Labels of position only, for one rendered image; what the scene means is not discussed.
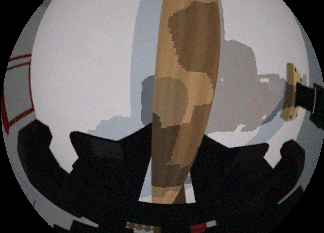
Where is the wooden rail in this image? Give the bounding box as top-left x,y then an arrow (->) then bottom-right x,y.
151,0 -> 220,204

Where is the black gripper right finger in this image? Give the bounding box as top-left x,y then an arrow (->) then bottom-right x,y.
190,135 -> 270,203

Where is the wooden post with slot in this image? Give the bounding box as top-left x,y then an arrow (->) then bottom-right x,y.
153,185 -> 187,233

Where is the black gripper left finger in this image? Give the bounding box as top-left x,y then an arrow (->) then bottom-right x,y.
69,122 -> 153,201

